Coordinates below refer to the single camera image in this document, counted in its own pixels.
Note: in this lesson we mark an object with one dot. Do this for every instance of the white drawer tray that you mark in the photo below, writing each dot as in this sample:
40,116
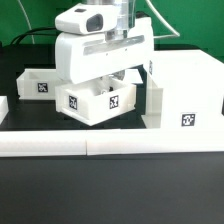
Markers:
95,101
38,84

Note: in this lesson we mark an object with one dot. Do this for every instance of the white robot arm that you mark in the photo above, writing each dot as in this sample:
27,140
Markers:
125,19

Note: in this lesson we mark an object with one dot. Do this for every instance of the white rear drawer tray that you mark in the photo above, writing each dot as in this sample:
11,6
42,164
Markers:
38,84

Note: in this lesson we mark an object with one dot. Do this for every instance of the white side wall bar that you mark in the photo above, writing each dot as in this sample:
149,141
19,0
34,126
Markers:
3,108

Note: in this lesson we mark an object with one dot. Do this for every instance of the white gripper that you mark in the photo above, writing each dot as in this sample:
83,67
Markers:
83,58

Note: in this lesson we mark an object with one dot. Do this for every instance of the white front drawer tray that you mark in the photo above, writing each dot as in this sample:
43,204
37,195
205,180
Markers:
95,101

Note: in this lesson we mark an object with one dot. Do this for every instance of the white front wall bar right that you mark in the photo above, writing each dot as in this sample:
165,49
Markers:
151,141

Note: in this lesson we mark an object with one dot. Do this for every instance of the white drawer cabinet box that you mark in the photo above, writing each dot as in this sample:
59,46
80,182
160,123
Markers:
185,88

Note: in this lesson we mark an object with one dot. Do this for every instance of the white marker tag sheet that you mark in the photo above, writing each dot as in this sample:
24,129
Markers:
133,76

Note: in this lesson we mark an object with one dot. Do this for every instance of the white front wall bar left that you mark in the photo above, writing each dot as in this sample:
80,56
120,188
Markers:
42,143

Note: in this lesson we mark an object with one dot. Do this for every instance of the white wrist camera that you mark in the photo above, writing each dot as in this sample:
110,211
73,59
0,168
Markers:
86,19

